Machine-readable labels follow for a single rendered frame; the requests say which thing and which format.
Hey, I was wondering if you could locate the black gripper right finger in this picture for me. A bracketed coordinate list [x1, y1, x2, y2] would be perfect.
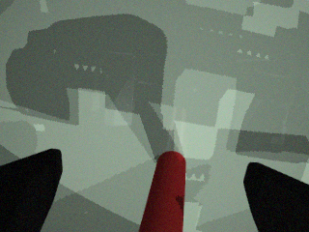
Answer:
[243, 162, 309, 232]

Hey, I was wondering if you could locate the red peg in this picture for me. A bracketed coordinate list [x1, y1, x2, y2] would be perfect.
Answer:
[139, 151, 185, 232]

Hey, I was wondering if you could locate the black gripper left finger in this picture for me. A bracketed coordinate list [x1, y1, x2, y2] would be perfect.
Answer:
[0, 148, 63, 232]

